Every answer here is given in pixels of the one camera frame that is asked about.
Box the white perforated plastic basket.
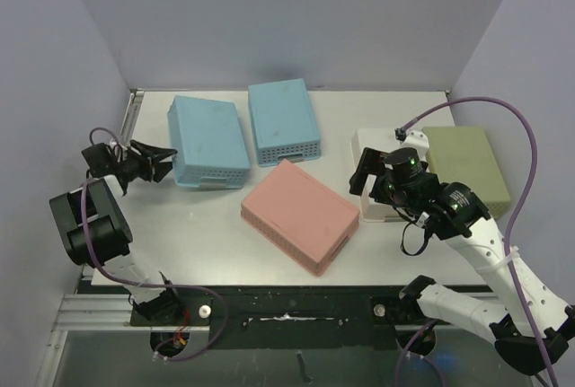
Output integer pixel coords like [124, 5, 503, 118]
[351, 128, 402, 222]

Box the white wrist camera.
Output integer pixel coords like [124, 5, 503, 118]
[394, 128, 429, 158]
[109, 141, 125, 163]

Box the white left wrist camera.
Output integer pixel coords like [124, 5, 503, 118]
[109, 141, 125, 163]

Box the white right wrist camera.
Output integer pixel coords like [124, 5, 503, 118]
[394, 128, 429, 158]

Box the pink plastic basket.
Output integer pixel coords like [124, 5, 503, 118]
[240, 160, 359, 277]

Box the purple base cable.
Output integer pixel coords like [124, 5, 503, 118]
[147, 283, 230, 365]
[394, 319, 448, 387]

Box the green perforated plastic basket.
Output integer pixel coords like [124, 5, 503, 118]
[422, 126, 511, 219]

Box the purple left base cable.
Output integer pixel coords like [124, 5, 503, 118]
[147, 283, 230, 365]

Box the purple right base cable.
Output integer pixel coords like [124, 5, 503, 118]
[394, 319, 448, 387]

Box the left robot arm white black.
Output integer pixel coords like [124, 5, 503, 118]
[49, 140, 184, 325]

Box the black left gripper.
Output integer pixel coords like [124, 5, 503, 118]
[113, 141, 177, 182]

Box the blue plastic basket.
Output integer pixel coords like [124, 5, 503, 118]
[167, 95, 251, 189]
[248, 78, 322, 167]

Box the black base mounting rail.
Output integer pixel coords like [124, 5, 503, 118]
[129, 286, 426, 350]

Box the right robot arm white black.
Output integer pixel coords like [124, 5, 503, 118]
[349, 147, 574, 376]

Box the blue bottom plastic basket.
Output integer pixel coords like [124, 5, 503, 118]
[167, 95, 251, 189]

